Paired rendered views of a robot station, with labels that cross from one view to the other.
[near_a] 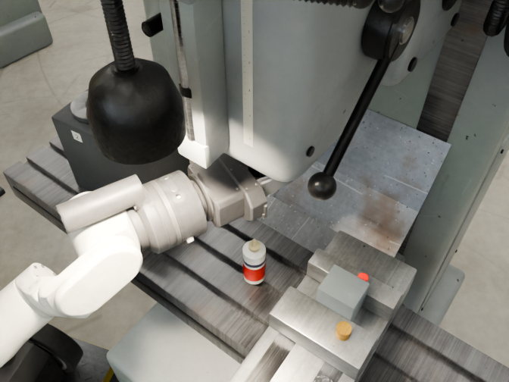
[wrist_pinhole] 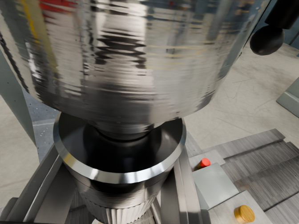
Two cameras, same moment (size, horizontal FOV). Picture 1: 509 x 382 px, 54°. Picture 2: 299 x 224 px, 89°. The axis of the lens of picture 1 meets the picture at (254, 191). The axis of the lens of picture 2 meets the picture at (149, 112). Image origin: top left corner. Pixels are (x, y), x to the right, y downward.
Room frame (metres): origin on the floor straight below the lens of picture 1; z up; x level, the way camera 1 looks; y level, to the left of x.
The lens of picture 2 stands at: (0.46, 0.02, 1.30)
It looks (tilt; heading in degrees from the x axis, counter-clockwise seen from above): 44 degrees down; 294
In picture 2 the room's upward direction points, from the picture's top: 12 degrees clockwise
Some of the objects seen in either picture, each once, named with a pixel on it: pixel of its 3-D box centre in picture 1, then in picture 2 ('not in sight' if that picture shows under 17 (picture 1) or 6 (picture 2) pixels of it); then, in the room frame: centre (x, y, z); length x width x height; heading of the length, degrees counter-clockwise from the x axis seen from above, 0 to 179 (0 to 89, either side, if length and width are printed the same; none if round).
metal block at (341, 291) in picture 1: (341, 295); (206, 189); (0.39, -0.13, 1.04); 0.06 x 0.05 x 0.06; 55
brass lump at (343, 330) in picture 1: (343, 330); (244, 214); (0.33, -0.13, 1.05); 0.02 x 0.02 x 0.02
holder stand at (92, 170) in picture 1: (126, 151); not in sight; (0.72, 0.25, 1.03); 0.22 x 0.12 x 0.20; 60
